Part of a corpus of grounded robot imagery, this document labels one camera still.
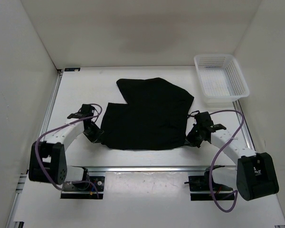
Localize black shorts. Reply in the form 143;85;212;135
101;78;194;150

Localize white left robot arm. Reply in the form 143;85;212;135
28;106;102;190

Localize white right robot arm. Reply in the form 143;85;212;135
186;124;279;201

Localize white perforated plastic basket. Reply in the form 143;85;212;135
194;54;250;106

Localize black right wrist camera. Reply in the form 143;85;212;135
194;112;213;126

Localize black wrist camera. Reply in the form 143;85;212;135
78;104;95;115
194;112;213;126

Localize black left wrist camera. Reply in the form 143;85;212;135
78;104;95;115

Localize aluminium table edge rail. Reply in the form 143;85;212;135
26;165;262;175

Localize right aluminium side rail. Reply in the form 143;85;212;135
232;99;285;228

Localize aluminium side rail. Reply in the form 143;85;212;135
5;69;64;228
232;99;285;228

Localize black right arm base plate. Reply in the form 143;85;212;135
184;176;235;201

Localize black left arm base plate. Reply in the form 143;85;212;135
60;174;105;200

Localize left aluminium side rail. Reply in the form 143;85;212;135
5;69;64;228

